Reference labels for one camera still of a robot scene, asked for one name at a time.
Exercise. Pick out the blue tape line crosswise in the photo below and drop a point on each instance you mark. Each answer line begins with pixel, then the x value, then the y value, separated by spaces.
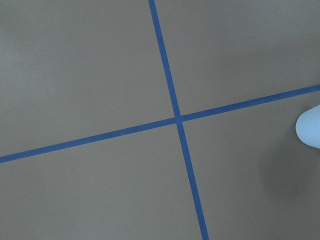
pixel 159 123

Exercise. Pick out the light blue ceramic cup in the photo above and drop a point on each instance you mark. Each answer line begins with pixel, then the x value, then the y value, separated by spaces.
pixel 308 127

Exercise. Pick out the brown paper table cover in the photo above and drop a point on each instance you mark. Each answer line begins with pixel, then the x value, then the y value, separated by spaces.
pixel 71 69

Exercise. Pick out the blue tape line lengthwise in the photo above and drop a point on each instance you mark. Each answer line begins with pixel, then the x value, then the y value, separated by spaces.
pixel 178 121

